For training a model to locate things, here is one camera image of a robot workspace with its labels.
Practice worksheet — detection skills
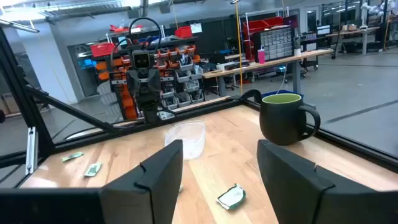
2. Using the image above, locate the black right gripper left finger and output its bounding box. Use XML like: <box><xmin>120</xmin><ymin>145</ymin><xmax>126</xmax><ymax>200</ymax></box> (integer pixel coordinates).
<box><xmin>99</xmin><ymin>139</ymin><xmax>185</xmax><ymax>224</ymax></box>

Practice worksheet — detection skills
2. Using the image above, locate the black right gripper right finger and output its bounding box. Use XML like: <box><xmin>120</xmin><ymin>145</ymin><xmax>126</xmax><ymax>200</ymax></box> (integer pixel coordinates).
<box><xmin>256</xmin><ymin>139</ymin><xmax>368</xmax><ymax>224</ymax></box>

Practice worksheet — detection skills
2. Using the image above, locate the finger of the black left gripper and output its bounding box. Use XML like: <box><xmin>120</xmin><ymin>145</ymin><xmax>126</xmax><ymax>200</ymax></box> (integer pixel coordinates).
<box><xmin>148</xmin><ymin>68</ymin><xmax>162</xmax><ymax>95</ymax></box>
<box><xmin>125</xmin><ymin>70</ymin><xmax>140</xmax><ymax>96</ymax></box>

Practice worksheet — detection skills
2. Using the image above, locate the parts shelf with orange bins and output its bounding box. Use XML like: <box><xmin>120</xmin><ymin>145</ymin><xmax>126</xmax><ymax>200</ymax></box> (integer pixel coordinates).
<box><xmin>90</xmin><ymin>35</ymin><xmax>206</xmax><ymax>121</ymax></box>

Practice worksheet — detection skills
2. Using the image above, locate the white truvia packet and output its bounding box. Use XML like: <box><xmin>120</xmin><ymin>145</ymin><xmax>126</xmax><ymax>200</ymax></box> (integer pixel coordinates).
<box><xmin>216</xmin><ymin>183</ymin><xmax>247</xmax><ymax>211</ymax></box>

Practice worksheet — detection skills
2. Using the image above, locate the wide red shelf bin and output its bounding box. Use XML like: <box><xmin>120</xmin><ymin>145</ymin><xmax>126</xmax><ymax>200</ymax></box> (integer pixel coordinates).
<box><xmin>90</xmin><ymin>42</ymin><xmax>116</xmax><ymax>58</ymax></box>

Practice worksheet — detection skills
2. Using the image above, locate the clear rectangular plastic container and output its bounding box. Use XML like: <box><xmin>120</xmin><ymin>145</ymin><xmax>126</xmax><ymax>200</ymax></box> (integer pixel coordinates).
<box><xmin>164</xmin><ymin>120</ymin><xmax>206</xmax><ymax>161</ymax></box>

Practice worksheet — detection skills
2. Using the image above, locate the red bin beside white paper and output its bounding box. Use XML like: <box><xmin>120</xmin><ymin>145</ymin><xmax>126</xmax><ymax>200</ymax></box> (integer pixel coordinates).
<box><xmin>174</xmin><ymin>26</ymin><xmax>193</xmax><ymax>39</ymax></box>

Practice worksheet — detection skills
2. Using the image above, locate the dark mug with green inside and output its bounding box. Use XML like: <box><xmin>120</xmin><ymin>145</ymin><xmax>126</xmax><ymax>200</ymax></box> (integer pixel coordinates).
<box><xmin>259</xmin><ymin>93</ymin><xmax>322</xmax><ymax>146</ymax></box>

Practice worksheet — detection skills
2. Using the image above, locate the black device on workbench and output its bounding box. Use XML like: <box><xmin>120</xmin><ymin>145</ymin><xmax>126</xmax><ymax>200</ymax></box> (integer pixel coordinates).
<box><xmin>223</xmin><ymin>60</ymin><xmax>250</xmax><ymax>71</ymax></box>

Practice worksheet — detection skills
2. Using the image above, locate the blue floor bin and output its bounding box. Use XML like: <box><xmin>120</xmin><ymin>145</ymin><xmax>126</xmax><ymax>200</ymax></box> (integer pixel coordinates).
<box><xmin>261</xmin><ymin>89</ymin><xmax>305</xmax><ymax>98</ymax></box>

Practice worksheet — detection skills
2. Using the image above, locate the black edge clamp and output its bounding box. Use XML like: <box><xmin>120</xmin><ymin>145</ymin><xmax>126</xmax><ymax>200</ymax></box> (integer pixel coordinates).
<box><xmin>238</xmin><ymin>89</ymin><xmax>262</xmax><ymax>104</ymax></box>

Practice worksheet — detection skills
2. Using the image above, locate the red storage bin rack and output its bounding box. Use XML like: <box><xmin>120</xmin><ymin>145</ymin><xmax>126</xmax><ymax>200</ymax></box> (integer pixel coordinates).
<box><xmin>241</xmin><ymin>16</ymin><xmax>285</xmax><ymax>60</ymax></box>

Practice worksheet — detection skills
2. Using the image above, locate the grey small-drawer cabinet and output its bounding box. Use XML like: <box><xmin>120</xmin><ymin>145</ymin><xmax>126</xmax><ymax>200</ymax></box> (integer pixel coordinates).
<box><xmin>253</xmin><ymin>27</ymin><xmax>295</xmax><ymax>63</ymax></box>

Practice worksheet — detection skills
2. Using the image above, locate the small distant monitor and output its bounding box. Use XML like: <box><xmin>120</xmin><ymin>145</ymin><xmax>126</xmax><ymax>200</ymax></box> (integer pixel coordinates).
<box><xmin>316</xmin><ymin>24</ymin><xmax>331</xmax><ymax>36</ymax></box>

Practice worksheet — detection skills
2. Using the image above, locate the distant wooden workbench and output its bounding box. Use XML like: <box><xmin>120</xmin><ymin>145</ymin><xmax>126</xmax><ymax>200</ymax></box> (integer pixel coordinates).
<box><xmin>325</xmin><ymin>26</ymin><xmax>382</xmax><ymax>57</ymax></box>

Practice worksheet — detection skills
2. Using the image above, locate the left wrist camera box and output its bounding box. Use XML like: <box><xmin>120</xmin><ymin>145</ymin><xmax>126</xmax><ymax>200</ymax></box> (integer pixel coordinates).
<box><xmin>131</xmin><ymin>49</ymin><xmax>153</xmax><ymax>70</ymax></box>

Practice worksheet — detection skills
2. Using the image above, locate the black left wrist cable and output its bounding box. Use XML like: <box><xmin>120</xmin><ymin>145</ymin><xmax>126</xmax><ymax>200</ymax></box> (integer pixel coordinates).
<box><xmin>128</xmin><ymin>17</ymin><xmax>163</xmax><ymax>52</ymax></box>

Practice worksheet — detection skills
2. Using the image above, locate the yellow hanging cord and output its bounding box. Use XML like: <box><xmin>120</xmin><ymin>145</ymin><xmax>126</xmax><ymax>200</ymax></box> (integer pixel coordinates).
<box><xmin>234</xmin><ymin>0</ymin><xmax>244</xmax><ymax>96</ymax></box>

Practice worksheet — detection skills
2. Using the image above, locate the white hanging cable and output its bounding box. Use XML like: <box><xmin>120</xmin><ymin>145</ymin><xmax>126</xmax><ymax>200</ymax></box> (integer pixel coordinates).
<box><xmin>275</xmin><ymin>63</ymin><xmax>289</xmax><ymax>94</ymax></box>

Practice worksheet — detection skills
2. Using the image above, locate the black aluminium table frame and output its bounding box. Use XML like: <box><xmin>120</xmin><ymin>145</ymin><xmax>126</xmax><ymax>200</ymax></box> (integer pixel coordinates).
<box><xmin>0</xmin><ymin>26</ymin><xmax>398</xmax><ymax>189</ymax></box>

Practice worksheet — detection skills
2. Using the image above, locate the silver frame bracket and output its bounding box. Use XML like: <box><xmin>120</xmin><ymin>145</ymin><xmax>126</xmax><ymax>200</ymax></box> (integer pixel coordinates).
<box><xmin>25</xmin><ymin>126</ymin><xmax>39</xmax><ymax>175</ymax></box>

